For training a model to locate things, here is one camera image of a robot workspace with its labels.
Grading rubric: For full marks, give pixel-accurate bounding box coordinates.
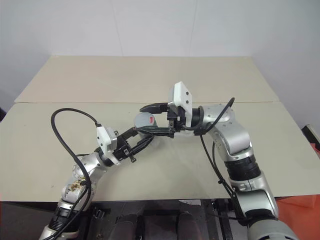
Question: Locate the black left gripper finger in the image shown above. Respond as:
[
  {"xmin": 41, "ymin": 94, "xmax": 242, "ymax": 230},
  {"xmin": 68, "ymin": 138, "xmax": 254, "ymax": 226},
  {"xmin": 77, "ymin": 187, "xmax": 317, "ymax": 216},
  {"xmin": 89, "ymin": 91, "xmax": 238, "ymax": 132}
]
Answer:
[
  {"xmin": 119, "ymin": 126, "xmax": 140, "ymax": 144},
  {"xmin": 128, "ymin": 134, "xmax": 155, "ymax": 157}
]

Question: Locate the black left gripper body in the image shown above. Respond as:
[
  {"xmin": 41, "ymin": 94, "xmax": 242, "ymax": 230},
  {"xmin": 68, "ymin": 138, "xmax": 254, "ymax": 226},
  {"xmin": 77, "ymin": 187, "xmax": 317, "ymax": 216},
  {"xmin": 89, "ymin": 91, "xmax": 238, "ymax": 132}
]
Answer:
[{"xmin": 112, "ymin": 134, "xmax": 138, "ymax": 165}]

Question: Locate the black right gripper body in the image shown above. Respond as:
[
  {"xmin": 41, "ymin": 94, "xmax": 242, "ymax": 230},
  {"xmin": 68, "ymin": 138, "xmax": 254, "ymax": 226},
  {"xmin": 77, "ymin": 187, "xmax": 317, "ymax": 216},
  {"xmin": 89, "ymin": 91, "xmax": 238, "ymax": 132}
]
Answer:
[{"xmin": 166, "ymin": 104, "xmax": 188, "ymax": 139}]

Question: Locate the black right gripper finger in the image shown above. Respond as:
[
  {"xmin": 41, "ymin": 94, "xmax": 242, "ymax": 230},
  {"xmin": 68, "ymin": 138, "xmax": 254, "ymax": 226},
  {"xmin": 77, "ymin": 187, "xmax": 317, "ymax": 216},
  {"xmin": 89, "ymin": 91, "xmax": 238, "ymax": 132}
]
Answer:
[
  {"xmin": 139, "ymin": 102, "xmax": 170, "ymax": 116},
  {"xmin": 136, "ymin": 126, "xmax": 175, "ymax": 139}
]

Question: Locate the orange-red cloth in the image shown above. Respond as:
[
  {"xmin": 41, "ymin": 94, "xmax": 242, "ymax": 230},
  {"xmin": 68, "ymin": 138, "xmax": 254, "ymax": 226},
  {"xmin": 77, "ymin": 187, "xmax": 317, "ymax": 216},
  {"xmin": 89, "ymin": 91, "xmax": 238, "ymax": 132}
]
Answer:
[{"xmin": 274, "ymin": 192, "xmax": 320, "ymax": 240}]

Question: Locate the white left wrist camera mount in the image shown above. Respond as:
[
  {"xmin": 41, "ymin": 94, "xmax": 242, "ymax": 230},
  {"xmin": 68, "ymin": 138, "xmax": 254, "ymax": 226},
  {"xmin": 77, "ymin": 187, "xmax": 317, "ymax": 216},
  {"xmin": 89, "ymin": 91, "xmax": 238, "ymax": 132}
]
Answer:
[{"xmin": 95, "ymin": 126, "xmax": 119, "ymax": 161}]

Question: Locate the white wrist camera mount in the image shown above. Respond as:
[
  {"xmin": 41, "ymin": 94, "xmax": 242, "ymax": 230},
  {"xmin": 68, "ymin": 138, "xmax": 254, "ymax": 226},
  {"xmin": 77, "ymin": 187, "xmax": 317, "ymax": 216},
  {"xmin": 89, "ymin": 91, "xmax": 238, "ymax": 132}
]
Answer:
[
  {"xmin": 95, "ymin": 126, "xmax": 119, "ymax": 161},
  {"xmin": 166, "ymin": 81, "xmax": 194, "ymax": 128}
]

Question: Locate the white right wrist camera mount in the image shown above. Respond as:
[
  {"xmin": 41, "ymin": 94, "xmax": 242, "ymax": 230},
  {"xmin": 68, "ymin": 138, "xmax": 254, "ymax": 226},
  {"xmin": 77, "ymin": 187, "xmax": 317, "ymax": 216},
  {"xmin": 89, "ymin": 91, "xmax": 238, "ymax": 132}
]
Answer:
[{"xmin": 166, "ymin": 81, "xmax": 194, "ymax": 128}]

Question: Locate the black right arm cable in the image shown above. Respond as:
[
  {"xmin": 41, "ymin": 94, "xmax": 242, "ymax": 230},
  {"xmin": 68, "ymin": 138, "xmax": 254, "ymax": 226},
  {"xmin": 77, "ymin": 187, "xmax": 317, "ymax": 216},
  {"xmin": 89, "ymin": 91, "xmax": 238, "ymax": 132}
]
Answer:
[{"xmin": 180, "ymin": 96, "xmax": 251, "ymax": 227}]

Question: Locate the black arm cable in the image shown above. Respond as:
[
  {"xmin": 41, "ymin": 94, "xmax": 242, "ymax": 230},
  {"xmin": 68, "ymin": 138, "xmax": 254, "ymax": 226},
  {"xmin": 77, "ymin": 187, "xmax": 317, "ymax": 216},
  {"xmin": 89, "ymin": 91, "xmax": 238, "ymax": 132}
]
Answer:
[
  {"xmin": 180, "ymin": 96, "xmax": 251, "ymax": 227},
  {"xmin": 49, "ymin": 107, "xmax": 103, "ymax": 240}
]

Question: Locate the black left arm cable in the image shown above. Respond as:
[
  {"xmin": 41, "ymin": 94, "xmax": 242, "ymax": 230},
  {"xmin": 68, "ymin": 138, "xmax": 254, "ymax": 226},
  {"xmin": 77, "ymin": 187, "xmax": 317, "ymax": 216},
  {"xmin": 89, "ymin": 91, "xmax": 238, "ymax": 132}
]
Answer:
[{"xmin": 49, "ymin": 107, "xmax": 103, "ymax": 240}]

